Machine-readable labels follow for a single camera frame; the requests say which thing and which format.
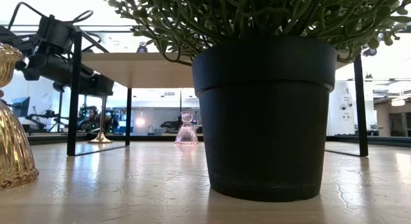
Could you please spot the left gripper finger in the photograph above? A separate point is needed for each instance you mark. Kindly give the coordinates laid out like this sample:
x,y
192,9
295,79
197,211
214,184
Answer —
x,y
99,86

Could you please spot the tall gold candlestick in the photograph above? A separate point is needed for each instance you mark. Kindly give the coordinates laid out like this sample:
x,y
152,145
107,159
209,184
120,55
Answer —
x,y
100,140

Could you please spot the amber ribbed glass candle holder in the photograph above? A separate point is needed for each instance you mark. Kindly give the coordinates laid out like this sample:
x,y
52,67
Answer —
x,y
13,153

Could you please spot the pink ribbed glass candle holder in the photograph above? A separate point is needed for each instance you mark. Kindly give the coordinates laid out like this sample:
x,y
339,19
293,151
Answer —
x,y
186,134

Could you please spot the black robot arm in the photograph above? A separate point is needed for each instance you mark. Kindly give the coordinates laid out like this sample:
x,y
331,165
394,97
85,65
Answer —
x,y
48,115
170,124

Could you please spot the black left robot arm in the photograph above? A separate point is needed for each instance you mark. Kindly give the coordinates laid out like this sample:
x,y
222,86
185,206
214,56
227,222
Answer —
x,y
54,34

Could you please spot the person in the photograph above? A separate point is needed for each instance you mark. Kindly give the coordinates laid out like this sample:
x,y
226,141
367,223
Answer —
x,y
92,114

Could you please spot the wooden shelf riser black legs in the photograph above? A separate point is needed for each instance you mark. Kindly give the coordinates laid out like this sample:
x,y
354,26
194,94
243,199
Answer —
x,y
138,70

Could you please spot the computer monitor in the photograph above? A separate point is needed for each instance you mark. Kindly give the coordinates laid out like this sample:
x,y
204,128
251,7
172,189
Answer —
x,y
22,106

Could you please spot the artificial green plant black pot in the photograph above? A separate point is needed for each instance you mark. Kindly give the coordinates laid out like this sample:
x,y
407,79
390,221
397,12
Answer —
x,y
263,121

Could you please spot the ceiling lamp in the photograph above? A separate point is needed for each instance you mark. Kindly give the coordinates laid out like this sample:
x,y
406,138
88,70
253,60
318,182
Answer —
x,y
398,102

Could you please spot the black ceiling camera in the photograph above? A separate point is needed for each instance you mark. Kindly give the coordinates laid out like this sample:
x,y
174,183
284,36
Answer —
x,y
369,52
368,77
142,48

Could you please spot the black metal table frame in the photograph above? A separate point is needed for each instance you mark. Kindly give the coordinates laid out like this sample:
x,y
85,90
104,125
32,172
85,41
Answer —
x,y
48,139

